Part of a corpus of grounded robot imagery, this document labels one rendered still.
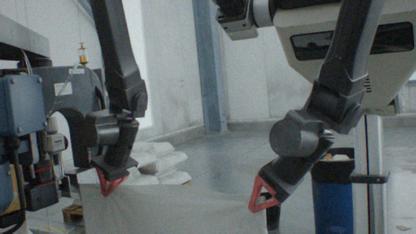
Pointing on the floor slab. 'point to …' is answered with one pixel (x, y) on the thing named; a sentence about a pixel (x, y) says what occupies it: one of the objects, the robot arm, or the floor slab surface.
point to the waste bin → (333, 192)
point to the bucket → (272, 213)
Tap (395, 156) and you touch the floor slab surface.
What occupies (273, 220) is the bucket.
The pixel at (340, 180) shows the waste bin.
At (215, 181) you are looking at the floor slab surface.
